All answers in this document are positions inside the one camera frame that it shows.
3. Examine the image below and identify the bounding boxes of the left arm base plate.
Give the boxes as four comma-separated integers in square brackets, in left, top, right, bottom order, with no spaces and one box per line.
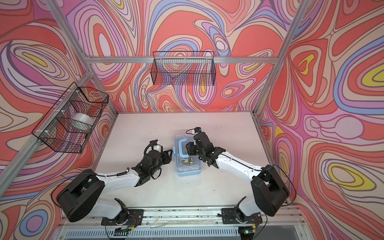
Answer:
[101,209,145,227]

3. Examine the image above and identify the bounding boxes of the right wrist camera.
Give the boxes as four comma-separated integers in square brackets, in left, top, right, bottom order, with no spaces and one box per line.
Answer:
[193,127,202,134]

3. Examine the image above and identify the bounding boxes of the black wire basket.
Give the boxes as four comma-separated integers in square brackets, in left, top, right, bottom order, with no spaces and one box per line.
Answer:
[32,83,109,154]
[151,51,216,86]

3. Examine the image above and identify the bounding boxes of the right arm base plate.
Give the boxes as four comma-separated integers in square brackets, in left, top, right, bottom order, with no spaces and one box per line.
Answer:
[217,208,263,226]

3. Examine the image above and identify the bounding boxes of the black wire basket back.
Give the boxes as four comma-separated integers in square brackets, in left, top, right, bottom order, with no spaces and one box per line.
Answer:
[151,51,216,86]

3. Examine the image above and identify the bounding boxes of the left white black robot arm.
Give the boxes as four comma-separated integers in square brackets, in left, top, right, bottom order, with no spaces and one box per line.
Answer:
[55,142,173,225]

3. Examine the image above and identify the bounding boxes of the yellow black utility knife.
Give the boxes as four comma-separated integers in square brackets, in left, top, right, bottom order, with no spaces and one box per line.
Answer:
[182,156,194,166]

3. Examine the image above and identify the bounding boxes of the black wire basket left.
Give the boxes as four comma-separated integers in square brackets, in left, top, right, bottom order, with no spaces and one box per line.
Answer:
[32,83,109,154]

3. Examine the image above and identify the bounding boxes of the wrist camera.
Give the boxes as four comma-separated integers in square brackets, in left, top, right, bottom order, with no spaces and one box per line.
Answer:
[193,127,202,134]
[152,144,163,153]

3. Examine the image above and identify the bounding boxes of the silver tape roll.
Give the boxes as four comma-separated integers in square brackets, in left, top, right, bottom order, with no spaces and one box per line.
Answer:
[71,113,95,125]

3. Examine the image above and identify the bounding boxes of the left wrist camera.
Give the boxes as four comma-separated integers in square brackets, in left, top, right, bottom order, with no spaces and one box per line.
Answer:
[152,144,163,153]

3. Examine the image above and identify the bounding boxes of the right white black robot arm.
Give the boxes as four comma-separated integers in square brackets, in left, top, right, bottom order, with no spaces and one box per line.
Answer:
[186,127,290,221]

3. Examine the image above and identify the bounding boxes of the blue plastic tool box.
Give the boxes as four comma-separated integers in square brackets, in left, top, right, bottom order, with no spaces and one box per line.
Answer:
[174,140,203,177]

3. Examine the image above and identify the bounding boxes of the aluminium front rail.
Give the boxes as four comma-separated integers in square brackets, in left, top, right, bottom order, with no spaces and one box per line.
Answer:
[52,206,313,240]

